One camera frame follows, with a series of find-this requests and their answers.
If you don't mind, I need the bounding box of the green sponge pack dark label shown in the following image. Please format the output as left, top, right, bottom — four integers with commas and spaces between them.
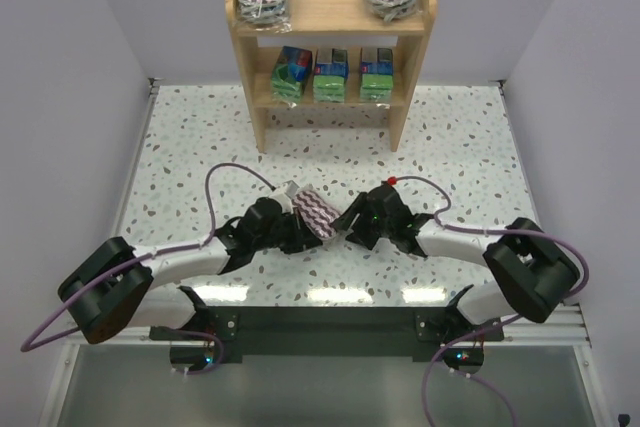
270, 46, 313, 103

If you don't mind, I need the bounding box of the green heavy duty sponge pack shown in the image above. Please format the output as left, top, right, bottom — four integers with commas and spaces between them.
312, 47, 349, 103

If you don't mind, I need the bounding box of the green sponge pack white label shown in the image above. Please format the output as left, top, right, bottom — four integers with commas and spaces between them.
359, 47, 394, 103

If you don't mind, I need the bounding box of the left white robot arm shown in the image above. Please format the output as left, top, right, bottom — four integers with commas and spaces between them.
58, 189, 339, 344

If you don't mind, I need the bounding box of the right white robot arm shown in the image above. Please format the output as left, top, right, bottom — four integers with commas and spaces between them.
331, 182, 581, 335

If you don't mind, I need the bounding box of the wooden two-tier shelf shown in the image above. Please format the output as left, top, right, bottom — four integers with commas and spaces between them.
225, 0, 438, 152

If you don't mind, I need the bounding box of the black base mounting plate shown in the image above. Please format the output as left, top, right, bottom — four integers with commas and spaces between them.
149, 305, 505, 364

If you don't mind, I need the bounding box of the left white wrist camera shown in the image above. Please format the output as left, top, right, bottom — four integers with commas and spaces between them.
269, 181, 299, 213

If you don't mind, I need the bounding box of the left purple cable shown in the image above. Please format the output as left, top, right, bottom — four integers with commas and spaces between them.
19, 162, 281, 376

